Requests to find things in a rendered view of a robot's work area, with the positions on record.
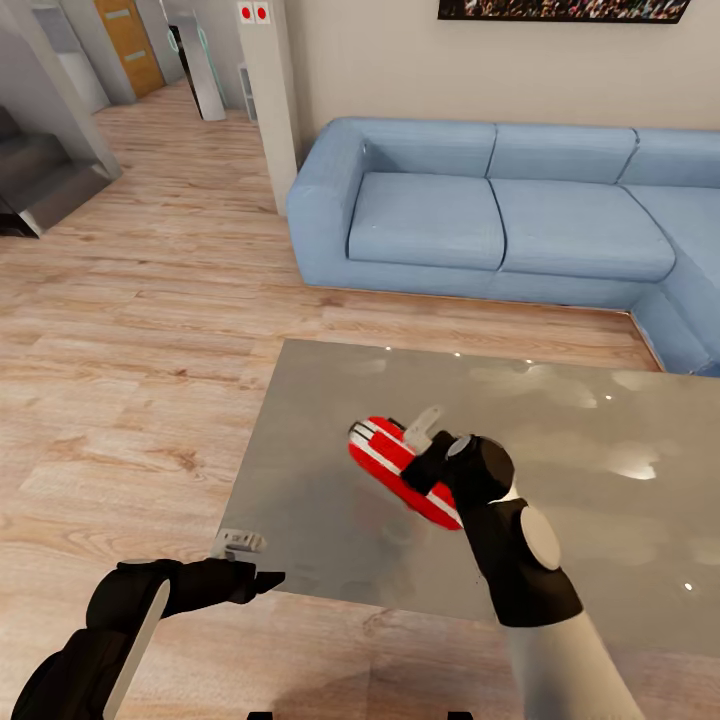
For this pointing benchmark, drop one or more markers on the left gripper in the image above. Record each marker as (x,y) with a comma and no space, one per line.
(232,581)

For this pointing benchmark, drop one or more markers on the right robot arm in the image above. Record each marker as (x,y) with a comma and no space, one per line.
(561,669)

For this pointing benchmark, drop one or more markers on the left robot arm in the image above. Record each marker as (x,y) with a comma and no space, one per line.
(88,679)

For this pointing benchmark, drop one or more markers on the sofa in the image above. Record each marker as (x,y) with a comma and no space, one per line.
(609,219)

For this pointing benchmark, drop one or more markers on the stairs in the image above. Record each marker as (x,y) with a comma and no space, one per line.
(39,183)

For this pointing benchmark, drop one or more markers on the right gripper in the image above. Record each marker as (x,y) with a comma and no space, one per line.
(419,474)

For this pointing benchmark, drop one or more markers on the radio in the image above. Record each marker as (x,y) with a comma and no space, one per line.
(377,445)

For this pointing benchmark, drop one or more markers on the coffee table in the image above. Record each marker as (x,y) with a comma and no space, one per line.
(624,464)

